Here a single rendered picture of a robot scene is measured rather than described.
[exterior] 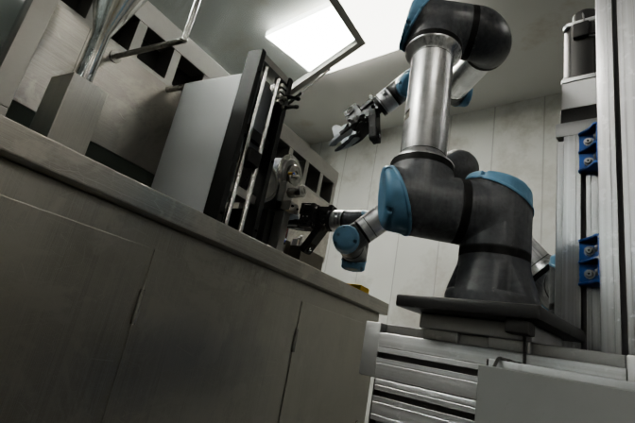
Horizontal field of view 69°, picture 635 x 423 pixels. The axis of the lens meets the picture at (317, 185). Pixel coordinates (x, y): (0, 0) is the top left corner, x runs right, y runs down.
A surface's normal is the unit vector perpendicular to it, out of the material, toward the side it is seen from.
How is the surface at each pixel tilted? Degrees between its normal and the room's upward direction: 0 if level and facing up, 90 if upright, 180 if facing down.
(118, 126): 90
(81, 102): 90
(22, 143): 90
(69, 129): 90
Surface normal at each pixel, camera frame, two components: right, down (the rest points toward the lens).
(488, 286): -0.30, -0.64
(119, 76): 0.86, -0.01
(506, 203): 0.00, -0.34
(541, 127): -0.65, -0.37
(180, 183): -0.47, -0.38
